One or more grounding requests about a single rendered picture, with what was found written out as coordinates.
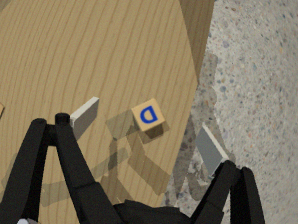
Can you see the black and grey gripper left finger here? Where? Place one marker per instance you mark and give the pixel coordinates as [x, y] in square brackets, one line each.
[21, 199]

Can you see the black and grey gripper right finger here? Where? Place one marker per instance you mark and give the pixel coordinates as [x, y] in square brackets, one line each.
[245, 204]

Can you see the beige letter block with blue d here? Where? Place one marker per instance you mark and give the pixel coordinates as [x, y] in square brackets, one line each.
[148, 115]

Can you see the tan mat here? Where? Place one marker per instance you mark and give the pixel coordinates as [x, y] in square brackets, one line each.
[1, 109]

